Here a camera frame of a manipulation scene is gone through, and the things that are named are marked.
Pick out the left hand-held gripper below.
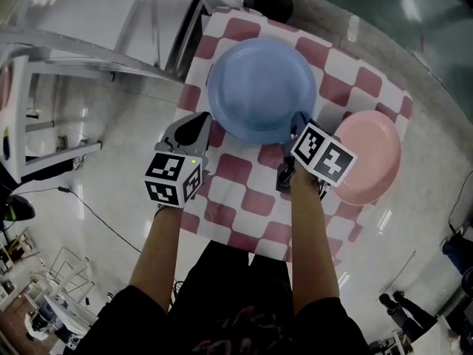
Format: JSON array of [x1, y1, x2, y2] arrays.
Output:
[[143, 112, 214, 209]]

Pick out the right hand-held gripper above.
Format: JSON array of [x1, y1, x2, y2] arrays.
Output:
[[276, 111, 358, 195]]

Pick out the blue big plate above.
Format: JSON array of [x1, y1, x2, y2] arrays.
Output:
[[206, 37, 318, 144]]

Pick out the pink big plate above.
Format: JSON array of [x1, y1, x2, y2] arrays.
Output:
[[331, 109, 403, 206]]

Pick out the person's right forearm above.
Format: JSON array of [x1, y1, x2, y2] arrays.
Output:
[[290, 166, 341, 316]]

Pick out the person's left forearm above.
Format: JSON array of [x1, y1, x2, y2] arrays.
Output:
[[129, 207, 184, 314]]

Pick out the red white checkered tablecloth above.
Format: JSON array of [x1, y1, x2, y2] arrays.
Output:
[[176, 6, 414, 262]]

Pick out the black waste bin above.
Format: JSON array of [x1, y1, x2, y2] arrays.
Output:
[[242, 0, 294, 24]]

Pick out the person's black trousers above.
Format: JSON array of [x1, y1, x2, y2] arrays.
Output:
[[180, 240, 293, 302]]

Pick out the white metal shelf rack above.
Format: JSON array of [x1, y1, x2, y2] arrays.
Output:
[[0, 0, 208, 84]]

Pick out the small white table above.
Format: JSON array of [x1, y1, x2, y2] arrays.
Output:
[[0, 55, 103, 184]]

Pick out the person's black printed shirt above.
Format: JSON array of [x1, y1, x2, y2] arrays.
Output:
[[83, 285, 372, 355]]

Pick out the black adapter cable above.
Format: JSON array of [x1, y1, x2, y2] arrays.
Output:
[[14, 185, 147, 254]]

